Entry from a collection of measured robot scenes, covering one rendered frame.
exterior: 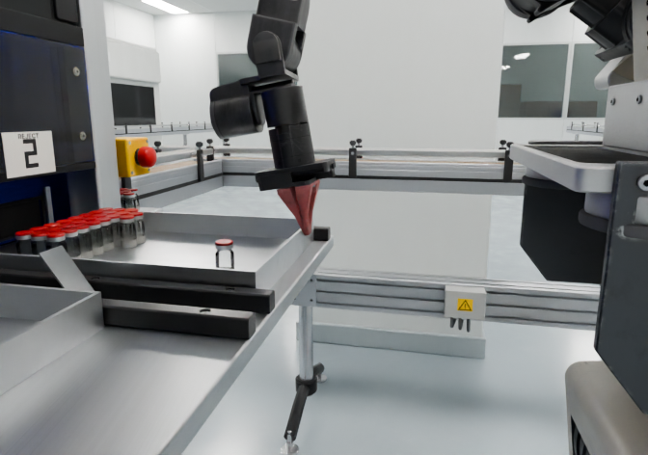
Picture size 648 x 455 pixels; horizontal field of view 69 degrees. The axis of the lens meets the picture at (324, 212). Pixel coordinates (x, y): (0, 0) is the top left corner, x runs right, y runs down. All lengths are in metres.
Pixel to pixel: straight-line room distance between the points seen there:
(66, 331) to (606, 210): 0.41
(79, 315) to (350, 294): 1.23
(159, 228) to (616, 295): 0.67
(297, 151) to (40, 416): 0.41
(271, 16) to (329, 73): 1.48
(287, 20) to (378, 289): 1.11
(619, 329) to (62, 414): 0.36
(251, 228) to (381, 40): 1.46
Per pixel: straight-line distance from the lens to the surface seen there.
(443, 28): 2.10
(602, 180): 0.33
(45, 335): 0.44
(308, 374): 1.79
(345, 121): 2.10
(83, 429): 0.36
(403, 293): 1.58
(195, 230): 0.80
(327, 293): 1.62
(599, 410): 0.55
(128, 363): 0.42
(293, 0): 0.65
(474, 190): 1.48
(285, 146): 0.63
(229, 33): 9.44
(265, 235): 0.76
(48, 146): 0.81
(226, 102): 0.66
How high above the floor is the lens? 1.07
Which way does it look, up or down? 11 degrees down
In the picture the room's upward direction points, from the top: straight up
